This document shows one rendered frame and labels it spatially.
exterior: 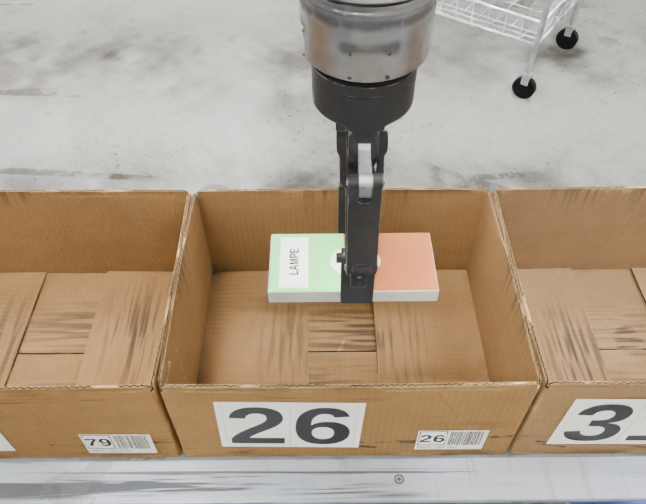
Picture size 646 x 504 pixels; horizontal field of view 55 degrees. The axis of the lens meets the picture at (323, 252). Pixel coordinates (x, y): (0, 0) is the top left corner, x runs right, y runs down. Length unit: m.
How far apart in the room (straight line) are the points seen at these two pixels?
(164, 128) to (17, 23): 1.25
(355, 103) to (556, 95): 2.61
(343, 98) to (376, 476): 0.48
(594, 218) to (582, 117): 2.00
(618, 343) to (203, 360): 0.57
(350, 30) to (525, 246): 0.61
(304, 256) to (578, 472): 0.43
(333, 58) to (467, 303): 0.57
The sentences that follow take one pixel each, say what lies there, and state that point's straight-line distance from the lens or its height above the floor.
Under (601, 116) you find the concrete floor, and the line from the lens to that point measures 2.96.
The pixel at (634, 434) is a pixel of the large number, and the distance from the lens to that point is 0.82.
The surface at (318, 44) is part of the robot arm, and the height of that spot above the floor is 1.40.
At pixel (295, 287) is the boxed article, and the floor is 1.15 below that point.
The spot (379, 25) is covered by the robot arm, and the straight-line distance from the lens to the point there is 0.40.
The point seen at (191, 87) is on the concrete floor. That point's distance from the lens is 2.95.
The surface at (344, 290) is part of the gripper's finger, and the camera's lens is 0.56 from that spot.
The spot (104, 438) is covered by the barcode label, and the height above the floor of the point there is 0.94.
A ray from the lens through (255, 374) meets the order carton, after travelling 0.84.
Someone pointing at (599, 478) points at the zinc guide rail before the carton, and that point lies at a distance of 0.83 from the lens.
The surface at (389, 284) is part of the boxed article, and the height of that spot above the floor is 1.15.
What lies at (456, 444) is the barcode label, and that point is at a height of 0.91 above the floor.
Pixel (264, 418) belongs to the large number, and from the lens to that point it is 0.70.
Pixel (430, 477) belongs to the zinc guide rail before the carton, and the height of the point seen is 0.89.
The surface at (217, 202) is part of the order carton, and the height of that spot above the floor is 1.03.
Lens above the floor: 1.61
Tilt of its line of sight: 49 degrees down
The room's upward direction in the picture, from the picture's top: straight up
